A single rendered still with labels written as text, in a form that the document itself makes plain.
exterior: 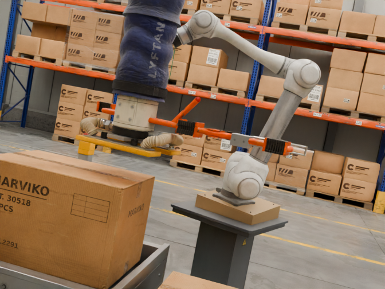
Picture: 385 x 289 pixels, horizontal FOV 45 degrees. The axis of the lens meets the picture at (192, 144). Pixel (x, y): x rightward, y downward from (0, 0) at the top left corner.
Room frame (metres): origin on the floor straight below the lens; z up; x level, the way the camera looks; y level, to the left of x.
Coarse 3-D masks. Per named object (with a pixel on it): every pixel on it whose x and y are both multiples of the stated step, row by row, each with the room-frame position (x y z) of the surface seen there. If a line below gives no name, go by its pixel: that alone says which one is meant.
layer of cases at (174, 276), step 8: (176, 272) 2.02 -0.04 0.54; (168, 280) 1.91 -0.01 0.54; (176, 280) 1.92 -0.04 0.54; (184, 280) 1.94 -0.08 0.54; (192, 280) 1.96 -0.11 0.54; (200, 280) 1.97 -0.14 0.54; (208, 280) 1.99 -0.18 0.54; (160, 288) 1.81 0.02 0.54; (168, 288) 1.82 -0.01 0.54; (176, 288) 1.84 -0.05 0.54; (184, 288) 1.85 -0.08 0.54; (192, 288) 1.87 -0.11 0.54; (200, 288) 1.88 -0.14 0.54; (208, 288) 1.90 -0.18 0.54; (216, 288) 1.92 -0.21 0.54; (224, 288) 1.93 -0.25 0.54; (232, 288) 1.95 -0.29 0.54
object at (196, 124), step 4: (180, 120) 1.76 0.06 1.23; (184, 120) 1.82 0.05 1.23; (176, 124) 1.78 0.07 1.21; (180, 124) 1.76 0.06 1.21; (184, 124) 1.75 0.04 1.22; (188, 124) 1.75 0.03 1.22; (192, 124) 1.74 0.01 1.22; (196, 124) 1.75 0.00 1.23; (200, 124) 1.78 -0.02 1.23; (204, 124) 1.82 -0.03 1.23; (176, 128) 1.77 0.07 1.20; (180, 128) 1.77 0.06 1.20; (184, 128) 1.76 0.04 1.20; (188, 128) 1.76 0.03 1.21; (192, 128) 1.75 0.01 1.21; (196, 128) 1.75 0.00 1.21; (176, 132) 1.77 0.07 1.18; (180, 132) 1.76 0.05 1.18; (184, 132) 1.75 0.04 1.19; (188, 132) 1.75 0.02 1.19; (192, 132) 1.74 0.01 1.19; (196, 132) 1.75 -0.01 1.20; (196, 136) 1.76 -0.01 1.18; (200, 136) 1.80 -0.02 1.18
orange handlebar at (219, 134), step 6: (102, 108) 1.93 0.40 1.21; (108, 108) 1.96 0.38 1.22; (114, 114) 1.90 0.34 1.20; (150, 120) 1.83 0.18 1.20; (156, 120) 1.82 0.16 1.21; (162, 120) 1.81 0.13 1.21; (168, 126) 1.80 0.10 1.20; (174, 126) 1.79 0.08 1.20; (198, 132) 1.76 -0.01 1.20; (204, 132) 1.74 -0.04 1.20; (210, 132) 1.73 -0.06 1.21; (216, 132) 1.73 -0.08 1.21; (222, 132) 1.72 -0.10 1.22; (222, 138) 1.76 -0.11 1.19; (228, 138) 1.71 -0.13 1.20; (258, 144) 1.66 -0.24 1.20; (288, 150) 1.63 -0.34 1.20
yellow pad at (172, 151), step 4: (120, 140) 1.96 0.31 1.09; (152, 148) 1.90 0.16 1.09; (156, 148) 1.90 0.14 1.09; (160, 148) 1.91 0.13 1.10; (164, 148) 1.90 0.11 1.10; (168, 148) 1.92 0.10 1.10; (172, 148) 1.95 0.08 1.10; (164, 152) 1.88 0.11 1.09; (168, 152) 1.87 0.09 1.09; (172, 152) 1.88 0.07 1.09; (176, 152) 1.92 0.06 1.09
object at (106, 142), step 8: (80, 136) 1.81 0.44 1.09; (88, 136) 1.82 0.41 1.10; (96, 136) 1.84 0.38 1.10; (104, 136) 1.82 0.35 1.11; (104, 144) 1.77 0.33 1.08; (112, 144) 1.76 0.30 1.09; (120, 144) 1.76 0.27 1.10; (128, 144) 1.77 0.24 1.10; (136, 144) 1.77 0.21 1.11; (128, 152) 1.73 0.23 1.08; (136, 152) 1.71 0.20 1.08; (144, 152) 1.70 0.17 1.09; (152, 152) 1.72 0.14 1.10; (160, 152) 1.78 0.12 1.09
